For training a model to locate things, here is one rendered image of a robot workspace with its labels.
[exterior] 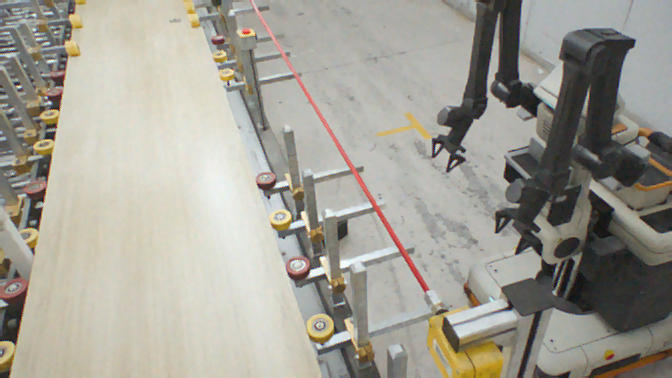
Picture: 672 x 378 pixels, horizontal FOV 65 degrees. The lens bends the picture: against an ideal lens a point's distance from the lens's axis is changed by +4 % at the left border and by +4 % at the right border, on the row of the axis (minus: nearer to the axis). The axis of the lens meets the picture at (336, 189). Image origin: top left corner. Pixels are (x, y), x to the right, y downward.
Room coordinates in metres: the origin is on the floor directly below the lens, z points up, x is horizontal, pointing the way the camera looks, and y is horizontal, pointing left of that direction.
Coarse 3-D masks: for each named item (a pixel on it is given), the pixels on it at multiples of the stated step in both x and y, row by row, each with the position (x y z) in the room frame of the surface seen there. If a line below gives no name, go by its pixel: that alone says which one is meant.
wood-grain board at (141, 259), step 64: (128, 0) 3.85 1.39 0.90; (192, 0) 3.78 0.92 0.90; (128, 64) 2.78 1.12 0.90; (192, 64) 2.72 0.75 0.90; (64, 128) 2.12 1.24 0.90; (128, 128) 2.08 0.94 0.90; (192, 128) 2.04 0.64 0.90; (64, 192) 1.63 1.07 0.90; (128, 192) 1.60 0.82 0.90; (192, 192) 1.57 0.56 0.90; (256, 192) 1.54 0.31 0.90; (64, 256) 1.27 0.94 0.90; (128, 256) 1.24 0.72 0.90; (192, 256) 1.22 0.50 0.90; (256, 256) 1.19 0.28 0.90; (64, 320) 1.00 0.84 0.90; (128, 320) 0.98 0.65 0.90; (192, 320) 0.96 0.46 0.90; (256, 320) 0.94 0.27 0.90
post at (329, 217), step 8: (328, 208) 1.14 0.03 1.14; (328, 216) 1.11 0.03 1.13; (328, 224) 1.11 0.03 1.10; (336, 224) 1.12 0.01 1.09; (328, 232) 1.11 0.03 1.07; (336, 232) 1.11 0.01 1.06; (328, 240) 1.11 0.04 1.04; (336, 240) 1.11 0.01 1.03; (328, 248) 1.11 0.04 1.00; (336, 248) 1.11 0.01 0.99; (328, 256) 1.11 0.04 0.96; (336, 256) 1.11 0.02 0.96; (328, 264) 1.13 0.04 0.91; (336, 264) 1.11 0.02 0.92; (336, 272) 1.11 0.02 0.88; (336, 296) 1.11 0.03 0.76
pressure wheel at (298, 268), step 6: (294, 258) 1.16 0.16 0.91; (300, 258) 1.16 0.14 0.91; (306, 258) 1.16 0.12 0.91; (288, 264) 1.14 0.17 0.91; (294, 264) 1.14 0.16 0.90; (300, 264) 1.14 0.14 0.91; (306, 264) 1.13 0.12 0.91; (288, 270) 1.11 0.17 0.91; (294, 270) 1.11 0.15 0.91; (300, 270) 1.11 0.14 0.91; (306, 270) 1.11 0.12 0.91; (294, 276) 1.10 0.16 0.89; (300, 276) 1.10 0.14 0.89; (306, 276) 1.11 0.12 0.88
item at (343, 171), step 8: (336, 168) 1.71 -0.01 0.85; (344, 168) 1.71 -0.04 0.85; (360, 168) 1.71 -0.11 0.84; (320, 176) 1.67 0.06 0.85; (328, 176) 1.67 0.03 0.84; (336, 176) 1.68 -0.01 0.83; (344, 176) 1.69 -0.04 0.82; (280, 184) 1.63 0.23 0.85; (288, 184) 1.63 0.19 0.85; (264, 192) 1.60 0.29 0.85; (272, 192) 1.61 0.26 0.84; (280, 192) 1.62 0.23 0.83
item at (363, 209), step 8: (376, 200) 1.49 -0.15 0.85; (384, 200) 1.49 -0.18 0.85; (352, 208) 1.46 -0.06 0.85; (360, 208) 1.45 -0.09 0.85; (368, 208) 1.45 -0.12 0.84; (384, 208) 1.47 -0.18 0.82; (320, 216) 1.43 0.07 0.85; (336, 216) 1.42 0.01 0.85; (344, 216) 1.43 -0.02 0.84; (352, 216) 1.44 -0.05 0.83; (296, 224) 1.39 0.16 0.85; (304, 224) 1.39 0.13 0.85; (320, 224) 1.40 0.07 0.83; (280, 232) 1.36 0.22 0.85; (288, 232) 1.37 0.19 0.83; (296, 232) 1.38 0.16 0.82
